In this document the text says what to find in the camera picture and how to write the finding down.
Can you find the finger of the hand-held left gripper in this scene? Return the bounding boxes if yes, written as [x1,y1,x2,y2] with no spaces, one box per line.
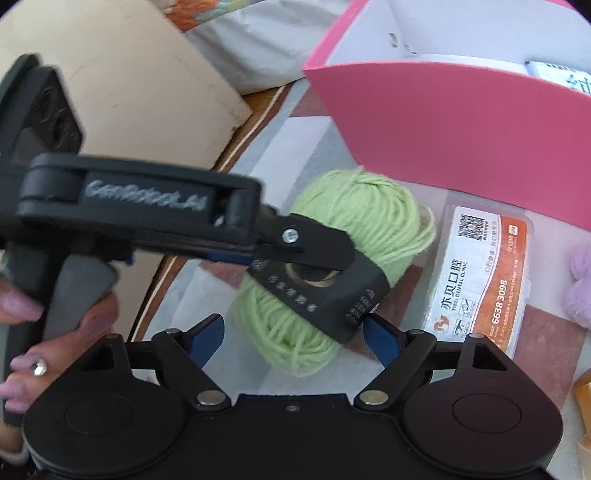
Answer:
[253,209,357,273]

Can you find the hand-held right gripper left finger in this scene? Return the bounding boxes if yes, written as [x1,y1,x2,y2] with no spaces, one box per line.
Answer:
[76,314,232,413]

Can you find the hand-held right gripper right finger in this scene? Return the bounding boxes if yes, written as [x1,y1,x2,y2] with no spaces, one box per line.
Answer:
[353,318,511,409]

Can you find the green yarn ball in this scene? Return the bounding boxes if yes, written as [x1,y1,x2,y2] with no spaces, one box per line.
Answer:
[231,167,437,377]

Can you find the orange and white tissue packet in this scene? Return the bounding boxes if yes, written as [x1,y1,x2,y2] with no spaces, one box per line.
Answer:
[422,203,536,358]

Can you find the pink cardboard box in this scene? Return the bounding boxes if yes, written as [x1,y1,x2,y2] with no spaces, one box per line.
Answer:
[302,0,591,232]

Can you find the gold-capped foundation bottle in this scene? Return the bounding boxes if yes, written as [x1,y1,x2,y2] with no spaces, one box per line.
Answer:
[573,374,591,462]

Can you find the purple plush toy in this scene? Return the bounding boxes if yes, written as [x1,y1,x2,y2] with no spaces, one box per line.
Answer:
[570,244,591,329]

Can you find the person's left hand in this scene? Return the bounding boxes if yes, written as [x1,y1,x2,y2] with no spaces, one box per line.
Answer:
[0,281,118,416]

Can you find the checkered rug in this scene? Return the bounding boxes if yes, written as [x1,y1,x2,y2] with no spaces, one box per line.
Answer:
[129,80,591,439]

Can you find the cream cabinet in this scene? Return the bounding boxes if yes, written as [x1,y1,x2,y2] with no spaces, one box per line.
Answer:
[0,0,254,342]

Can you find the white bed skirt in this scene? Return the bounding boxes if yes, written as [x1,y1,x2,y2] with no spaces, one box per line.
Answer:
[185,0,365,94]

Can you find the floral quilt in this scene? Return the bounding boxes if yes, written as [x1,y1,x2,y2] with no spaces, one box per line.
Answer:
[166,0,252,34]

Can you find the blue and white tissue pack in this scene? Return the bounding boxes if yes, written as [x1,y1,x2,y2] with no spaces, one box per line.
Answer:
[524,60,591,95]

